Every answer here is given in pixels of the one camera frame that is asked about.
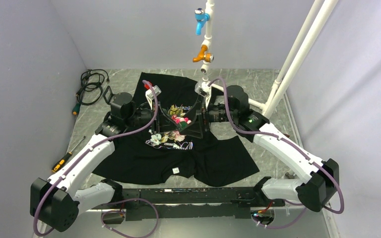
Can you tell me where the green orange handled screwdriver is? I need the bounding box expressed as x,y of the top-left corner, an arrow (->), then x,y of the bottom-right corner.
71,103 -> 81,116

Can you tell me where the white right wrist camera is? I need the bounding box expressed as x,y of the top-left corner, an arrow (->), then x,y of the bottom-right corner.
195,80 -> 211,98

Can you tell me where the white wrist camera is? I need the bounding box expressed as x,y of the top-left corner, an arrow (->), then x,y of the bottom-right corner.
195,80 -> 211,98
144,83 -> 161,108

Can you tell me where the black floral print t-shirt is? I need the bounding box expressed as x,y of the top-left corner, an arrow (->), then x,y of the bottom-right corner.
93,72 -> 259,187

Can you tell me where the black rectangular frame stand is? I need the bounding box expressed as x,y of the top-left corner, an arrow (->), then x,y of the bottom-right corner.
102,85 -> 114,105

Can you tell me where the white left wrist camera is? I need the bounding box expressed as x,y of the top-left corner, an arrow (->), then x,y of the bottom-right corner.
144,83 -> 161,108

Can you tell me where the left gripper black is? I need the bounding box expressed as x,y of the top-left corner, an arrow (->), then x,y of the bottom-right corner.
125,102 -> 181,134

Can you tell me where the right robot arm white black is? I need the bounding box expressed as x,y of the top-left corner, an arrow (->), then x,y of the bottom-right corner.
190,83 -> 345,214

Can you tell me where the yellow black handled screwdriver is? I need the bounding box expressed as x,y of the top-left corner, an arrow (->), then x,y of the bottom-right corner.
51,136 -> 86,173

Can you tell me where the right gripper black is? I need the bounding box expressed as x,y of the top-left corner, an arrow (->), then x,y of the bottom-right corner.
180,94 -> 237,138

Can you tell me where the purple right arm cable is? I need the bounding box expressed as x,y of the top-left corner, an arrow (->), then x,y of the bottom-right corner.
207,76 -> 345,230

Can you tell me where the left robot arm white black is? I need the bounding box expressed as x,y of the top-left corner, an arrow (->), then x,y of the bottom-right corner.
30,87 -> 161,237

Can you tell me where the coiled black cable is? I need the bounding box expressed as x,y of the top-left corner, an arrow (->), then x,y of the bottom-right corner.
75,69 -> 110,107

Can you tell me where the white pvc pipe frame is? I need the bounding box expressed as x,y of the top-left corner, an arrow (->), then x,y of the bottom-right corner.
200,0 -> 338,119

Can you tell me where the orange tap valve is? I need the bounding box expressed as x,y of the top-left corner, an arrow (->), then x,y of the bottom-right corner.
192,45 -> 214,63

